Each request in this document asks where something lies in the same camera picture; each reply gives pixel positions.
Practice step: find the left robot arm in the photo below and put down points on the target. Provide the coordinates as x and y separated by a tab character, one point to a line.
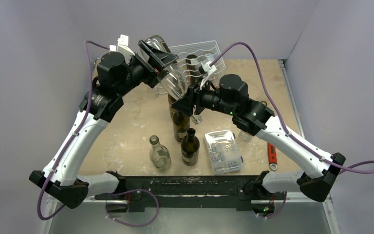
116	76

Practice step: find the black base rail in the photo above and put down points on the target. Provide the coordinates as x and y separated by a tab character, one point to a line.
239	192

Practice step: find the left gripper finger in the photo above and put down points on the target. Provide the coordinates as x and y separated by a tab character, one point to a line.
146	50
159	61

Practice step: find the red handled adjustable wrench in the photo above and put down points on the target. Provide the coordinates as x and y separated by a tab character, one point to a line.
272	157

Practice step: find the short clear glass bottle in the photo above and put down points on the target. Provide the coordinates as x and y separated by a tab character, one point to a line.
159	154

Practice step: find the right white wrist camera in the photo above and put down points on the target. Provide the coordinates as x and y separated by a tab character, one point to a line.
206	70

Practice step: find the dark bottle lying in rack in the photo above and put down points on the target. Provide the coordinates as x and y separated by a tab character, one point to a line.
193	66

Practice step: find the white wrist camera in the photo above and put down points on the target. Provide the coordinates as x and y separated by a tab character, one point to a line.
122	46
206	70

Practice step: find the square clear liquor bottle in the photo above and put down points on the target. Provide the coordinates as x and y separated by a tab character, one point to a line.
245	136

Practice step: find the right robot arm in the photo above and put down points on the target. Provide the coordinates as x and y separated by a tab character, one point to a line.
318	168

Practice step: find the clear glass wine bottle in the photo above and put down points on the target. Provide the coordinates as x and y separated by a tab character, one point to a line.
175	83

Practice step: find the olive green wine bottle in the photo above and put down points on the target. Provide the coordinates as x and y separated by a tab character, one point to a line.
173	111

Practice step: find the clear plastic screw box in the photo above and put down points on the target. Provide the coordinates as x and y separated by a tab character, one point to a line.
223	151

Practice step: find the white wire wine rack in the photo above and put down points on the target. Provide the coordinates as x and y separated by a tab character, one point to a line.
199	49

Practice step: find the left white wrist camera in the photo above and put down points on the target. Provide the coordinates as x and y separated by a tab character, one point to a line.
122	46

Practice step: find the dark green wine bottle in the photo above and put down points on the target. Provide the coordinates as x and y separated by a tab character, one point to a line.
181	123

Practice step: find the small clear bottle in rack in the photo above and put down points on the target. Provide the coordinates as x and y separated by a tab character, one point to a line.
215	78

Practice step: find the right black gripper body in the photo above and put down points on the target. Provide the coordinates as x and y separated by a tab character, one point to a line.
194	100

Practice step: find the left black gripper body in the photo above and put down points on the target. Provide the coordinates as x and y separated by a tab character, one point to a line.
138	72

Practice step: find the dark brown wine bottle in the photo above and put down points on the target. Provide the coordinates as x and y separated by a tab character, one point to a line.
190	146

